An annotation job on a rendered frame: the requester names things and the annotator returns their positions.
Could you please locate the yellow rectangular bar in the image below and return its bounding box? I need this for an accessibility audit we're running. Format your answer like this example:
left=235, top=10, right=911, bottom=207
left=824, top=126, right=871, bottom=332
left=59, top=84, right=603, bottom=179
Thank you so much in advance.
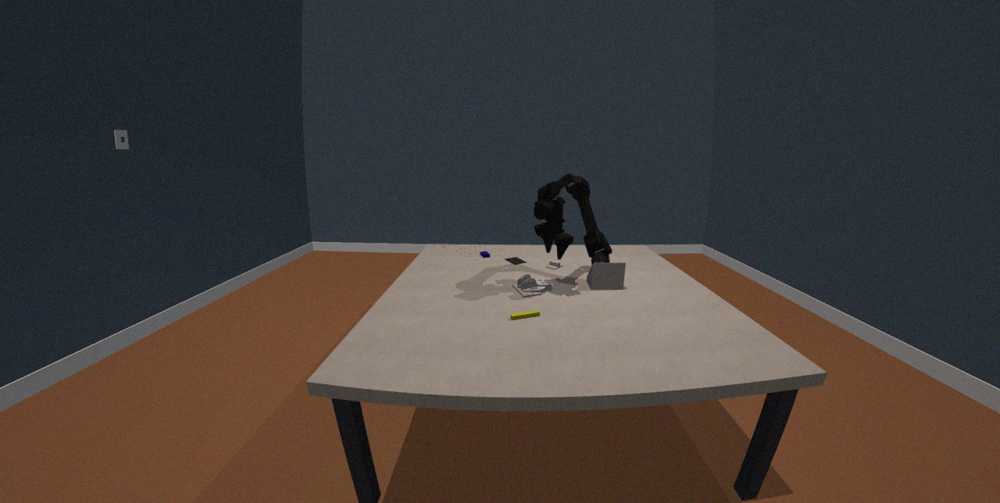
left=511, top=311, right=540, bottom=320

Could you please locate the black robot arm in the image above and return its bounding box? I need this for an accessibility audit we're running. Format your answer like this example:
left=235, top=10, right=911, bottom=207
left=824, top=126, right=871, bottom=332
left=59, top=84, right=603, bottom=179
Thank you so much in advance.
left=534, top=173, right=612, bottom=266

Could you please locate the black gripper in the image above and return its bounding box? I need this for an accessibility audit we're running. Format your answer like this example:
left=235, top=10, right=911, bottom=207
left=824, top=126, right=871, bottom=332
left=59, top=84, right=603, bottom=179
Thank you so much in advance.
left=540, top=217, right=573, bottom=259

